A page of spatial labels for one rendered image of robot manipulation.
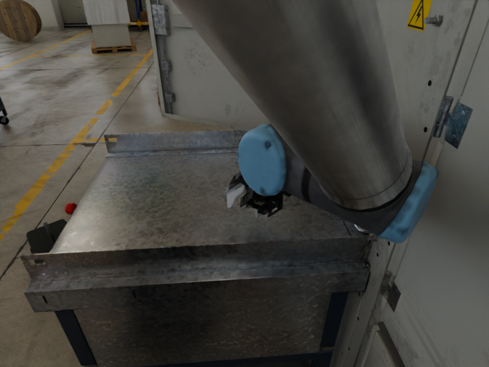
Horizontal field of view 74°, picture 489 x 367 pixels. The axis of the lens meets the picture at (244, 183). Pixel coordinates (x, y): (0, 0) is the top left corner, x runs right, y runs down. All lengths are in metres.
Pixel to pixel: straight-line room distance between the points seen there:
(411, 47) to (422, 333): 0.46
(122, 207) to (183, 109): 0.66
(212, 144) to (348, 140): 0.94
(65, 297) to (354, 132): 0.65
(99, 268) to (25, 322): 1.23
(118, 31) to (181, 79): 6.58
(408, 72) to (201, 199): 0.56
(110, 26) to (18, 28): 3.04
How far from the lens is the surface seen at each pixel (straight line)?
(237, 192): 0.71
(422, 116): 0.55
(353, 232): 0.82
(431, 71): 0.54
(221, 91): 1.32
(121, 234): 0.82
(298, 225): 0.81
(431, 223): 0.50
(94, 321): 0.84
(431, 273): 0.52
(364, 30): 0.18
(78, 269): 0.74
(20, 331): 1.91
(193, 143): 1.14
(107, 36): 7.96
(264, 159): 0.40
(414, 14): 0.68
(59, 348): 1.77
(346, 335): 0.93
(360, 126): 0.21
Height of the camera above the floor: 1.36
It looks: 32 degrees down
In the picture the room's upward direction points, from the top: straight up
